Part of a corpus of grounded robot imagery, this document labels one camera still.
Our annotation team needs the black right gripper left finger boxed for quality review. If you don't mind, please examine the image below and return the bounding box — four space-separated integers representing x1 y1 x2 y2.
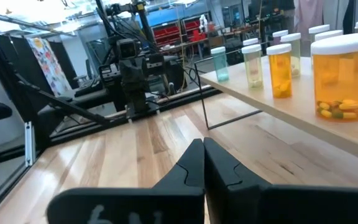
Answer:
45 138 206 224

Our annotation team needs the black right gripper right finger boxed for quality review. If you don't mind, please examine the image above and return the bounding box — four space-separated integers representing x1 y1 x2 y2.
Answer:
203 136 358 224

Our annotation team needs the red storage bin rack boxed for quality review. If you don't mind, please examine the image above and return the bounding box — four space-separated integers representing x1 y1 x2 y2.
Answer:
152 17 208 48

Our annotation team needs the black aluminium table frame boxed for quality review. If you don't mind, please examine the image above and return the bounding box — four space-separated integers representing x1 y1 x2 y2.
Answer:
0 9 223 218

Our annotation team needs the wooden shelf with black legs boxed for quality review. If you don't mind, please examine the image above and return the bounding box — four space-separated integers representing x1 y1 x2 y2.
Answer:
193 46 358 189

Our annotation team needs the small orange pill bottle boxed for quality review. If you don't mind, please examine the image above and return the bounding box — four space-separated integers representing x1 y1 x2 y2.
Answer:
308 24 331 43
265 42 293 100

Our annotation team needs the person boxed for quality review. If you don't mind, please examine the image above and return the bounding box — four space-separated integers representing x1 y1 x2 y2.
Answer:
278 0 296 34

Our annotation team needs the colourful patterned hanging cloth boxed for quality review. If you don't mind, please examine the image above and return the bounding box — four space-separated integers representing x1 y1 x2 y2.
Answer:
25 37 75 98

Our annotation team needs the pink hanging cloth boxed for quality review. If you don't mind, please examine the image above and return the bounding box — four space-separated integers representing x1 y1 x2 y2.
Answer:
293 0 324 32

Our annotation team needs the white metal corner bracket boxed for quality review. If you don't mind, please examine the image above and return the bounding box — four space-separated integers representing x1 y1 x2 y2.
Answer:
24 121 37 168

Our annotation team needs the small green pill bottle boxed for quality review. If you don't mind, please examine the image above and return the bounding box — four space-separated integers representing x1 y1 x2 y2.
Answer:
242 37 260 47
210 46 230 83

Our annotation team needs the white hanging cloth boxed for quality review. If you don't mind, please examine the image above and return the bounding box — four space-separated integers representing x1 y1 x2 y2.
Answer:
323 0 349 31

